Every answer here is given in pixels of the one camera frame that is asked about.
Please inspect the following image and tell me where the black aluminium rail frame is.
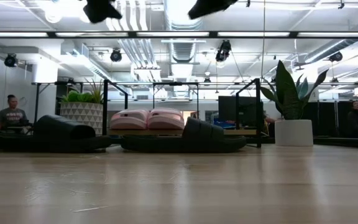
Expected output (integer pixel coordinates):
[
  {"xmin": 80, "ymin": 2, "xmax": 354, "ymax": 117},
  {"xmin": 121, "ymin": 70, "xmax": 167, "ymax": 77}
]
[{"xmin": 312, "ymin": 136, "xmax": 358, "ymax": 150}]

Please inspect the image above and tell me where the black overhead light bar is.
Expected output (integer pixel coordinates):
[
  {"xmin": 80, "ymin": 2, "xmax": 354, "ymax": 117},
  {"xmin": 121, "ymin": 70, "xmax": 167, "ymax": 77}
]
[{"xmin": 0, "ymin": 30, "xmax": 358, "ymax": 40}]

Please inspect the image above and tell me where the black monitor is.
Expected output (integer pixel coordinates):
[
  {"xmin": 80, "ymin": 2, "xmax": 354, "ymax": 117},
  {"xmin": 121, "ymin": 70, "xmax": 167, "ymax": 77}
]
[{"xmin": 218, "ymin": 95, "xmax": 264, "ymax": 128}]

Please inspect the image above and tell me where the blue background object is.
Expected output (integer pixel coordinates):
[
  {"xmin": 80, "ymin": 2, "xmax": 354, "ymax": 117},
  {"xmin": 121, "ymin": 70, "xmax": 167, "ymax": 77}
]
[{"xmin": 212, "ymin": 119, "xmax": 237, "ymax": 129}]

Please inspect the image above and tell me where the black hanging spotlight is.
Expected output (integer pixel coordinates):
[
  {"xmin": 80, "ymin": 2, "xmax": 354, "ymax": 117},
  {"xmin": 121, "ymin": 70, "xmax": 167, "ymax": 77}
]
[
  {"xmin": 109, "ymin": 47, "xmax": 123, "ymax": 63},
  {"xmin": 214, "ymin": 39, "xmax": 232, "ymax": 63},
  {"xmin": 328, "ymin": 50, "xmax": 344, "ymax": 63},
  {"xmin": 4, "ymin": 53, "xmax": 19, "ymax": 68}
]

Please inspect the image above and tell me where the black room partition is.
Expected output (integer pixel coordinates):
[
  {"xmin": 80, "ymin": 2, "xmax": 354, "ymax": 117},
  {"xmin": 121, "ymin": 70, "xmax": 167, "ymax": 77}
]
[{"xmin": 300, "ymin": 100, "xmax": 354, "ymax": 138}]

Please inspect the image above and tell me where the white cup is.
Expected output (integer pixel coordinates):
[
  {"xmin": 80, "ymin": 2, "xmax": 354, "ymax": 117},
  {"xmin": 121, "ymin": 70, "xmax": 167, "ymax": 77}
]
[{"xmin": 259, "ymin": 60, "xmax": 330, "ymax": 147}]

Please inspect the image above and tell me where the succulent in triangle-patterned pot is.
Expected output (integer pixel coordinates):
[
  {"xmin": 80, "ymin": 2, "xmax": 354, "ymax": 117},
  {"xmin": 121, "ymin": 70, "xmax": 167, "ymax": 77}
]
[{"xmin": 58, "ymin": 78, "xmax": 105, "ymax": 136}]

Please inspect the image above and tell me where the background black metal frame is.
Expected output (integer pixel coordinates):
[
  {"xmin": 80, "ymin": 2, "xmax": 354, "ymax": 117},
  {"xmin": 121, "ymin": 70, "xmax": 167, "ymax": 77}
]
[
  {"xmin": 152, "ymin": 81, "xmax": 200, "ymax": 119},
  {"xmin": 30, "ymin": 80, "xmax": 84, "ymax": 126}
]

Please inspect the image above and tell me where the black metal wooden-board shelf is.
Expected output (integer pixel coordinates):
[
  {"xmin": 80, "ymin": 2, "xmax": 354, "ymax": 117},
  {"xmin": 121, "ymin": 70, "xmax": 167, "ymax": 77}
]
[{"xmin": 101, "ymin": 77, "xmax": 264, "ymax": 149}]

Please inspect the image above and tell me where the black rubber slide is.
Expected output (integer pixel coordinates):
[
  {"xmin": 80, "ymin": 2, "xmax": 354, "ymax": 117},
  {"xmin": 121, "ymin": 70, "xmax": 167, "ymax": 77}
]
[
  {"xmin": 120, "ymin": 117, "xmax": 248, "ymax": 154},
  {"xmin": 0, "ymin": 114, "xmax": 112, "ymax": 154}
]

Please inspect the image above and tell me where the pink rubber slide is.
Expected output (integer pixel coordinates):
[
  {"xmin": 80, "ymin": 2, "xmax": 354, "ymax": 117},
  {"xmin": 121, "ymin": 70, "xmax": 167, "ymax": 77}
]
[
  {"xmin": 109, "ymin": 108, "xmax": 150, "ymax": 131},
  {"xmin": 147, "ymin": 107, "xmax": 186, "ymax": 131}
]

